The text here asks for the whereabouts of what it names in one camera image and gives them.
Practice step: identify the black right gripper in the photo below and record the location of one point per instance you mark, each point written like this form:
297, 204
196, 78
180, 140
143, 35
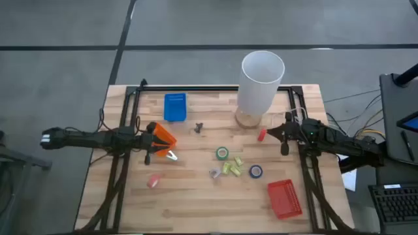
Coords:
291, 132

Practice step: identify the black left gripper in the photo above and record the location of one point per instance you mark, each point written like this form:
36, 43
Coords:
147, 142

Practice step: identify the red tape roll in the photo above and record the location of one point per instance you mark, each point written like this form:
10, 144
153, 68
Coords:
262, 135

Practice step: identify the pink tape roll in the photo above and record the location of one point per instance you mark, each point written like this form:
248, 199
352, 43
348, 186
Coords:
153, 181

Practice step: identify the dark grey staple remover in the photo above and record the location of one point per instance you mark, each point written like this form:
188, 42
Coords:
198, 128

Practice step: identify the blue tape roll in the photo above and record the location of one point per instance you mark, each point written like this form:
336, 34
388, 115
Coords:
251, 171

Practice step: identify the green staple box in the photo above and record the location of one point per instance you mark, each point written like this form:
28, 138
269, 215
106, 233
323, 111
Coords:
235, 170
238, 161
226, 168

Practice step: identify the green tape roll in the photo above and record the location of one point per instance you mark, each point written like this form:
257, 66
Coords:
217, 153

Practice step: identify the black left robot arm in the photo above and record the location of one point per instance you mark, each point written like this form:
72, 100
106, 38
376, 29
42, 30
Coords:
91, 139

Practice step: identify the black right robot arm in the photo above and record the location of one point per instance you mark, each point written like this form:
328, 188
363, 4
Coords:
339, 140

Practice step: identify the white staple remover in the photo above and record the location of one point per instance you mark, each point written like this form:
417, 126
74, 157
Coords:
172, 156

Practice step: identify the lilac staple remover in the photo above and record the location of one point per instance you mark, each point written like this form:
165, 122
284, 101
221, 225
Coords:
215, 173

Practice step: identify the orange plastic basket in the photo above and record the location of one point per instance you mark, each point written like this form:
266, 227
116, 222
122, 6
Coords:
165, 134

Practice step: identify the blue plastic basket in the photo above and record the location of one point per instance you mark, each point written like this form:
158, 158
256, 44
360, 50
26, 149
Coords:
175, 107

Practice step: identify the white cylindrical bucket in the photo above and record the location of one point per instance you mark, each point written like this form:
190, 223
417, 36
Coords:
259, 81

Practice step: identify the red plastic basket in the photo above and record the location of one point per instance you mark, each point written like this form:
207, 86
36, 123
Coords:
284, 199

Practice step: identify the white paper sheet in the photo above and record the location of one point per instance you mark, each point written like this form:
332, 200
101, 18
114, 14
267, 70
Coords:
350, 181

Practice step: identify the black pen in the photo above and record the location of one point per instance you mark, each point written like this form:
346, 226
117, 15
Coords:
407, 143

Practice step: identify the tablet with blue screen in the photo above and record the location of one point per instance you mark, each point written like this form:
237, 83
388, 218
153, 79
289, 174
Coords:
412, 123

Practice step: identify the black keyboard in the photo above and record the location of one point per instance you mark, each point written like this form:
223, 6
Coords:
396, 204

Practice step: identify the grey metal stand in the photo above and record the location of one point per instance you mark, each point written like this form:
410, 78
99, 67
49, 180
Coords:
19, 160

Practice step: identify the black monitor pole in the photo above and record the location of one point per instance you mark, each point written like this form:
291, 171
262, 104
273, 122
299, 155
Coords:
408, 75

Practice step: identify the black frame corner knob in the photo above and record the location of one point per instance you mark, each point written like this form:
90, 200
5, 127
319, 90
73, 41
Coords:
143, 82

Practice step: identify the black metal table frame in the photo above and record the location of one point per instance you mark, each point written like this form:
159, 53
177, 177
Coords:
196, 88

